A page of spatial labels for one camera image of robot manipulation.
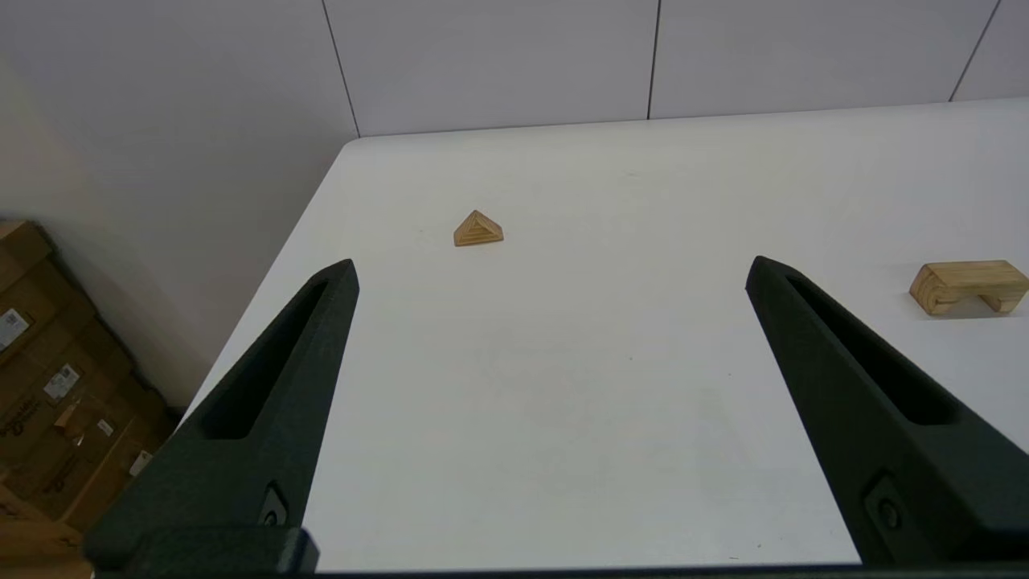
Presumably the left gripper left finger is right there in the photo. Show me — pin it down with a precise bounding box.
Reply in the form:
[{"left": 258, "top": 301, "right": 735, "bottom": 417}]
[{"left": 83, "top": 258, "right": 361, "bottom": 577}]

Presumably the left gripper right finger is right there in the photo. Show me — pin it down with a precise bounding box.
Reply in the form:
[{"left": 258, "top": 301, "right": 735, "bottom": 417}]
[{"left": 745, "top": 256, "right": 1029, "bottom": 565}]

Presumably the triangular wooden building block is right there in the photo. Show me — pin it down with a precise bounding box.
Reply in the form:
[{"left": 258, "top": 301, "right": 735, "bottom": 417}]
[{"left": 453, "top": 210, "right": 505, "bottom": 248}]

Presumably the large labelled cardboard box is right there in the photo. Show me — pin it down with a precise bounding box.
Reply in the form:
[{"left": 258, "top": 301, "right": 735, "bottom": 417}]
[{"left": 0, "top": 221, "right": 182, "bottom": 532}]

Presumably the small plain cardboard box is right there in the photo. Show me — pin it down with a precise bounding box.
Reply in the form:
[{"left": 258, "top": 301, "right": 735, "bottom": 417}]
[{"left": 0, "top": 474, "right": 96, "bottom": 579}]

